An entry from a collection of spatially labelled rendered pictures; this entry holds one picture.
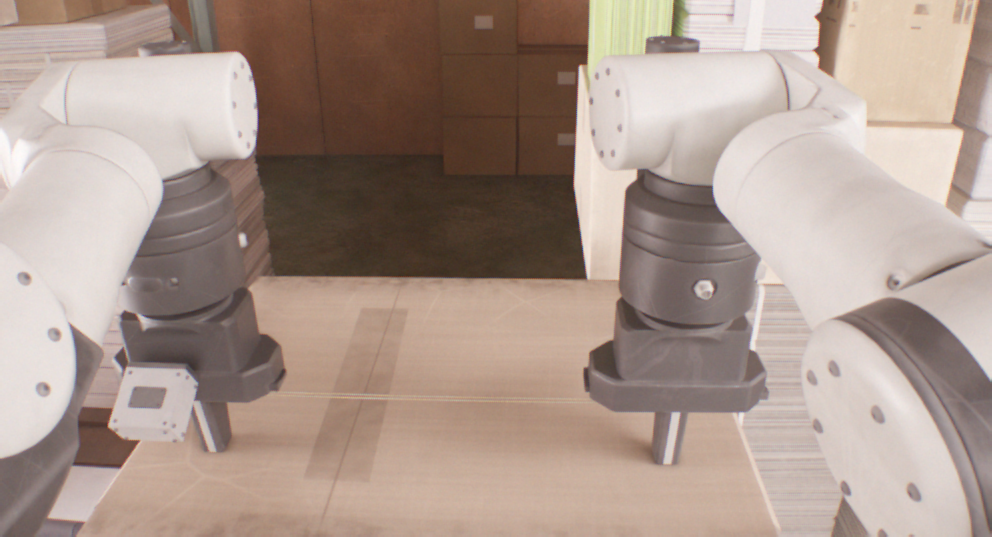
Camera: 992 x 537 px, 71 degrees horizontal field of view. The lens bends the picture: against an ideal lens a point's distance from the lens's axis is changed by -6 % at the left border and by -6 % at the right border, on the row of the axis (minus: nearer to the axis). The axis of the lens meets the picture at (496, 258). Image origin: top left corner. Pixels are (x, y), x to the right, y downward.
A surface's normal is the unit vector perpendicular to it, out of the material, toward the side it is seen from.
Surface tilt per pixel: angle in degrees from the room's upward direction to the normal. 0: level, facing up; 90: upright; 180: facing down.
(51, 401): 61
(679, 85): 51
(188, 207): 45
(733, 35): 90
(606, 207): 91
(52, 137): 13
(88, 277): 70
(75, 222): 40
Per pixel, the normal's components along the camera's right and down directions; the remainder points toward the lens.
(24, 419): 0.87, -0.43
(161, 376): -0.03, -0.56
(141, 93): 0.06, -0.09
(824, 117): 0.02, -0.82
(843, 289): -0.92, -0.17
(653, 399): -0.04, 0.44
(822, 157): -0.25, -0.76
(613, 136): -0.98, 0.10
